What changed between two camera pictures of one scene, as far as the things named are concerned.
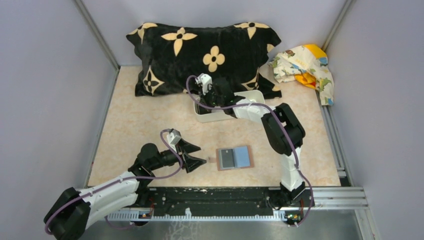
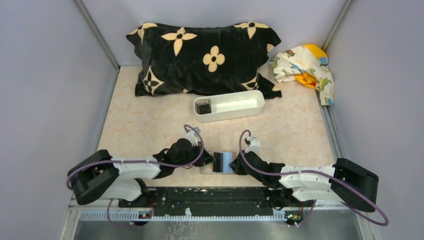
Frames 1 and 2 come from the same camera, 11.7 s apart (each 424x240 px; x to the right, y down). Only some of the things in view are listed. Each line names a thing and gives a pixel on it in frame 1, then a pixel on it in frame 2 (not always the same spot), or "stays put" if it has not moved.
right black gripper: [204, 98] to [236, 165]
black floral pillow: [167, 55] stays put
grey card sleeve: [226, 158] to [218, 164]
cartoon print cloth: [308, 64] stays put
